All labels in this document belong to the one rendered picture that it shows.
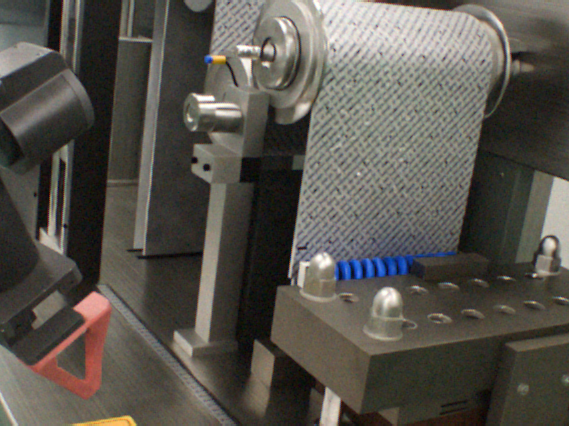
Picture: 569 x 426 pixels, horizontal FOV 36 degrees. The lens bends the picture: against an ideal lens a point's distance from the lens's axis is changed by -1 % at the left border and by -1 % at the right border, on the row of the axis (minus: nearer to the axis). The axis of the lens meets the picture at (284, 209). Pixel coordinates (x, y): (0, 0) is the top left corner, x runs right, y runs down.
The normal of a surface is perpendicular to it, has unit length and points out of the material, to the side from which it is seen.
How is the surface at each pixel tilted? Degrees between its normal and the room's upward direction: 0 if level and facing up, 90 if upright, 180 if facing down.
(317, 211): 90
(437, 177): 90
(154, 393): 0
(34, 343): 30
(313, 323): 90
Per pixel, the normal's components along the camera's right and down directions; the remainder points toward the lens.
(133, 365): 0.13, -0.95
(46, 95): 0.40, -0.30
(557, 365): 0.51, 0.31
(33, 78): 0.73, 0.29
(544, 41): -0.85, 0.04
